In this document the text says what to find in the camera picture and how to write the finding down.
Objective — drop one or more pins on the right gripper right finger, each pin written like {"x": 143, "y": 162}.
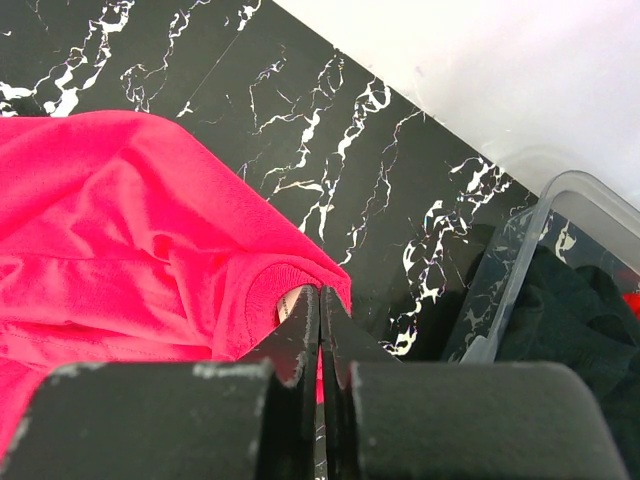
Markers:
{"x": 386, "y": 419}

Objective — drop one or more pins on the black t shirt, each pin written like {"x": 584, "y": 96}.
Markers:
{"x": 578, "y": 317}

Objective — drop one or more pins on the pink t shirt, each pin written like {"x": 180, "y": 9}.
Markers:
{"x": 124, "y": 239}

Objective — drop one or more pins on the clear plastic bin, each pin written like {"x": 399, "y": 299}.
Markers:
{"x": 578, "y": 225}

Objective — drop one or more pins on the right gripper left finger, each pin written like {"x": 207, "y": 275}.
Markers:
{"x": 250, "y": 419}

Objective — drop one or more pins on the red t shirt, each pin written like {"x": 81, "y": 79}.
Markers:
{"x": 633, "y": 301}

